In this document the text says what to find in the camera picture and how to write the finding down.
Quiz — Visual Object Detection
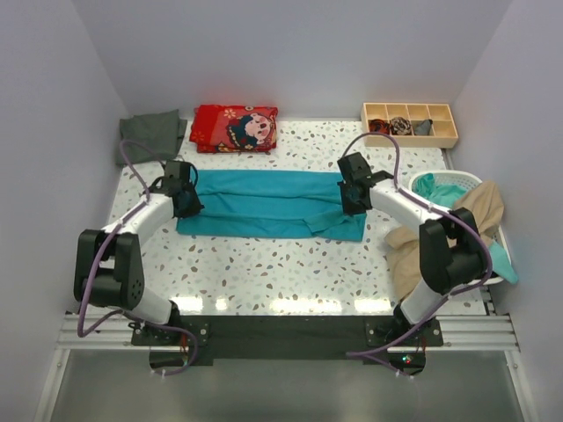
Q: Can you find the teal t shirt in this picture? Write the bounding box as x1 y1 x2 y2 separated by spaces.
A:
413 173 520 283
176 170 366 242

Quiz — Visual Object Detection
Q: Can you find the beige t shirt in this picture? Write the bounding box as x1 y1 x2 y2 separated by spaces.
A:
385 174 518 299

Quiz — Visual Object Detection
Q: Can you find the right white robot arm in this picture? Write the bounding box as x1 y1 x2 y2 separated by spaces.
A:
338 153 493 346

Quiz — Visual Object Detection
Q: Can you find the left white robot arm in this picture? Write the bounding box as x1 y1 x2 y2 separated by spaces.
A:
74 161 204 345

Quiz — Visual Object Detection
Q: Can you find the orange black rolled sock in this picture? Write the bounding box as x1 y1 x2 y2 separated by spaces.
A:
369 119 391 135

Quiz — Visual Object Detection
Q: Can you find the folded grey t shirt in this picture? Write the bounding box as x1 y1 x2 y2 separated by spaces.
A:
119 110 187 164

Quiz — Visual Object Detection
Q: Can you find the red cartoon folded cloth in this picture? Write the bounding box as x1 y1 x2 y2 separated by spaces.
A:
189 105 278 153

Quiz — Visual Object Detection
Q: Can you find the patterned rolled sock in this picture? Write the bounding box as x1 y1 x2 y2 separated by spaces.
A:
390 116 412 136

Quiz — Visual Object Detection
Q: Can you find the wooden compartment box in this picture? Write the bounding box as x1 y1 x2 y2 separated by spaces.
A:
361 103 458 149

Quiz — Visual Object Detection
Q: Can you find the grey rolled sock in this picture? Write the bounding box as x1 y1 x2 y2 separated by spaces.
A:
413 119 433 136

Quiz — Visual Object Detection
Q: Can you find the white plastic laundry basket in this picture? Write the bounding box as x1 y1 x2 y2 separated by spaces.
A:
408 170 514 287

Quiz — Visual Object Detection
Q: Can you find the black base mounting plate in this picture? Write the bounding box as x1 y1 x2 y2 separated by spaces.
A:
131 314 445 377

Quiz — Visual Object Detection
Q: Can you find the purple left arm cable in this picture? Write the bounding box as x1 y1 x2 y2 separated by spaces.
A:
77 139 201 375

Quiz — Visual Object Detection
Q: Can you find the aluminium frame rail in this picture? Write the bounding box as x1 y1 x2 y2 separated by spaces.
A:
56 287 520 352

